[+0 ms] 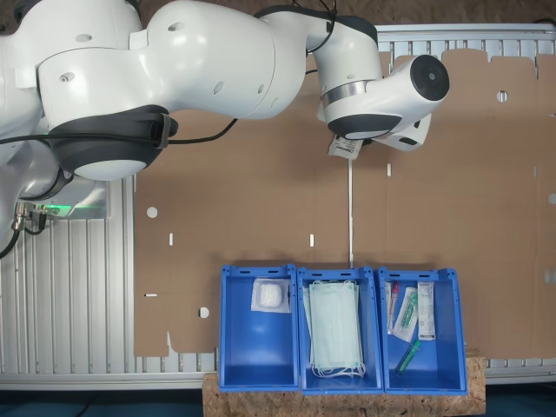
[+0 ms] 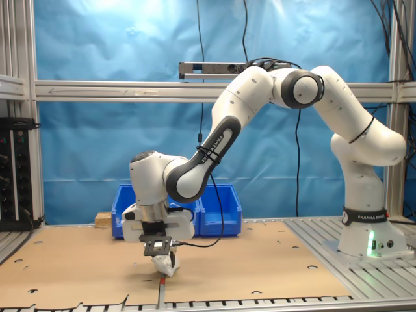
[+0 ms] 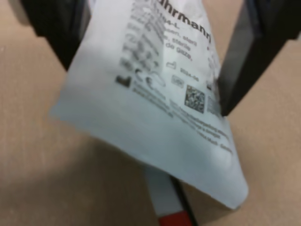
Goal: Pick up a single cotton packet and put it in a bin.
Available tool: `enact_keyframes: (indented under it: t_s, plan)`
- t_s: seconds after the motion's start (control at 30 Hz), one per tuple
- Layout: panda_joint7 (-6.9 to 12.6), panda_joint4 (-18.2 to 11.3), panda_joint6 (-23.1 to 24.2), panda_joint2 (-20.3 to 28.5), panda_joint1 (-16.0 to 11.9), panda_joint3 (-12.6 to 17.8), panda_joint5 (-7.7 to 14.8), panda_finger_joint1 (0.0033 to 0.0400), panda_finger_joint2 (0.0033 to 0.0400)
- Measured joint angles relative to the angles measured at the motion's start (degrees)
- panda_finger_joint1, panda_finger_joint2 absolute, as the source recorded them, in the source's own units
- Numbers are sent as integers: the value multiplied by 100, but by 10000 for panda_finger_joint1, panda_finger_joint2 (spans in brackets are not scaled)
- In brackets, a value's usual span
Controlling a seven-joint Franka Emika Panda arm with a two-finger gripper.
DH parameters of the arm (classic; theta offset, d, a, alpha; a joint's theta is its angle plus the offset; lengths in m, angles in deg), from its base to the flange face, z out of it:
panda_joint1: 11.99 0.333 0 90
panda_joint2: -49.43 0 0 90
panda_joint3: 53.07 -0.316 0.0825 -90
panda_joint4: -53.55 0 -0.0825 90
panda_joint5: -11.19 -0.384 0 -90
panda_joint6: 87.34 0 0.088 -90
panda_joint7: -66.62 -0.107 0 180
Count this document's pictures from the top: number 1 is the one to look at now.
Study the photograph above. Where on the white printed cotton packet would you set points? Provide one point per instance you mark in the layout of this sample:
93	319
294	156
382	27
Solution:
343	148

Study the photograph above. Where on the clear bag of cotton pads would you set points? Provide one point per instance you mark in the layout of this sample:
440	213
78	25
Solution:
270	296

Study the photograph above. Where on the brown cardboard sheet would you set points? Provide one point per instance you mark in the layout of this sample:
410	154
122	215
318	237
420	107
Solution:
478	195
260	208

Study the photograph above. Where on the red-capped tube packet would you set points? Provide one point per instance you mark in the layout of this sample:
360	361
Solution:
391	304

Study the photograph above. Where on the white printed flat packet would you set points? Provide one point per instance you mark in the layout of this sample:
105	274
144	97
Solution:
426	313

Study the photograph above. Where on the clear packet with green syringe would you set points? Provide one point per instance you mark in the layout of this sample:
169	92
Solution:
406	315

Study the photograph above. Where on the blue plastic bin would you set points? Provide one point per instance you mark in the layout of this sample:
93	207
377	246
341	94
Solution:
260	347
378	330
443	360

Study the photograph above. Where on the stack of white face masks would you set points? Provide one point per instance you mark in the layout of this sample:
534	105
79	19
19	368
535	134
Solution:
336	326

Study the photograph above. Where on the green syringe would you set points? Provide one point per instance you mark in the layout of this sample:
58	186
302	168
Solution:
408	357

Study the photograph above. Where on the chipboard wood block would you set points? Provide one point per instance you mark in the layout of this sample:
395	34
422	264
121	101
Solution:
347	406

